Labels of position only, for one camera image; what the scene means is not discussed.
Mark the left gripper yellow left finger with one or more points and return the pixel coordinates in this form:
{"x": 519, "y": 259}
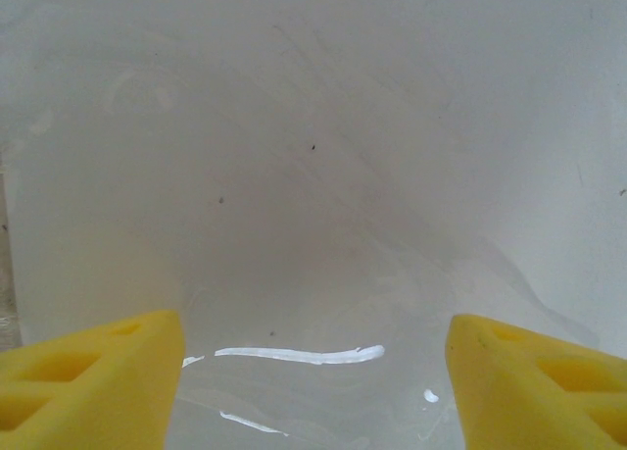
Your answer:
{"x": 122, "y": 396}

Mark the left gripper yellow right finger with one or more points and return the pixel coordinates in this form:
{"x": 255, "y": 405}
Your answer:
{"x": 514, "y": 401}

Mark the white paper sheet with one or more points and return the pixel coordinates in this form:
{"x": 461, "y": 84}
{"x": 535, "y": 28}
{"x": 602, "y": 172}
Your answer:
{"x": 313, "y": 175}

